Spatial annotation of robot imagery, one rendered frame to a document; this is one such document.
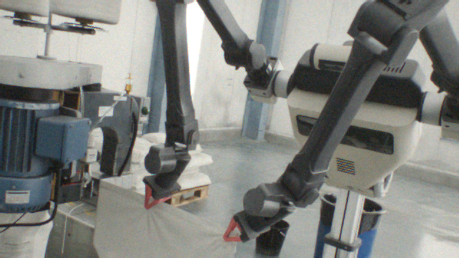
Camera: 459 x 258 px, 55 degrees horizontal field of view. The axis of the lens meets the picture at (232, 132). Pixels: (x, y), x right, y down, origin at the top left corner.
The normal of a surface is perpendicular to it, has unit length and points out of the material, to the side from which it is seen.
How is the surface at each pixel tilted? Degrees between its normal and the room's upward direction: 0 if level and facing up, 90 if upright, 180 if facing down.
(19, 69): 91
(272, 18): 90
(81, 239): 90
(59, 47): 90
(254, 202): 79
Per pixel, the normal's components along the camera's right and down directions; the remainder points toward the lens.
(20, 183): 0.48, 0.22
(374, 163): -0.51, 0.65
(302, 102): -0.23, -0.73
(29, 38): 0.83, 0.20
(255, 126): -0.54, 0.04
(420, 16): 0.48, 0.64
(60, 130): -0.15, 0.11
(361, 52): -0.83, 0.10
